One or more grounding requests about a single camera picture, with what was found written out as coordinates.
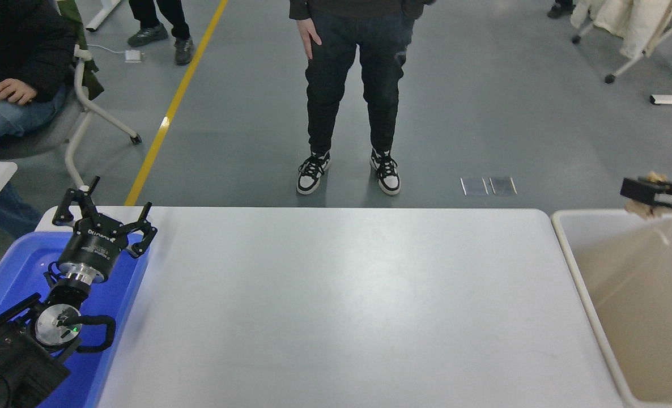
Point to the person's hand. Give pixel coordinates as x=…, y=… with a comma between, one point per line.
x=309, y=37

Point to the blue plastic tray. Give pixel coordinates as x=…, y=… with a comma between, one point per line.
x=13, y=266

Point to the dark green jacket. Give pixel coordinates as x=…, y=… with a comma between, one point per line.
x=86, y=68

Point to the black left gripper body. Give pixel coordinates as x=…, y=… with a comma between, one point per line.
x=95, y=245

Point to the white rolling chair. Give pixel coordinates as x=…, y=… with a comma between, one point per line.
x=30, y=136
x=633, y=61

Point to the beige coat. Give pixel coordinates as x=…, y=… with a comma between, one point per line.
x=625, y=22

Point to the tan paper ball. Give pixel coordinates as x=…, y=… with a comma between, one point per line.
x=642, y=211

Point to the white table leg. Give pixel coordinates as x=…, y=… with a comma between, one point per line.
x=102, y=14

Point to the silver floor plate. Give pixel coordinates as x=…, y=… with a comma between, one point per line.
x=474, y=186
x=502, y=186

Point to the large pale plastic bin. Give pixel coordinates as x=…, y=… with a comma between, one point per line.
x=642, y=317

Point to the seated person's hand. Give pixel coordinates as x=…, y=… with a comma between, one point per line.
x=13, y=90

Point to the white power adapter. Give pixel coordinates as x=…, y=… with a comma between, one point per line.
x=132, y=56

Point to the seated person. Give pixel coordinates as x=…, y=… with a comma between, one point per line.
x=13, y=45

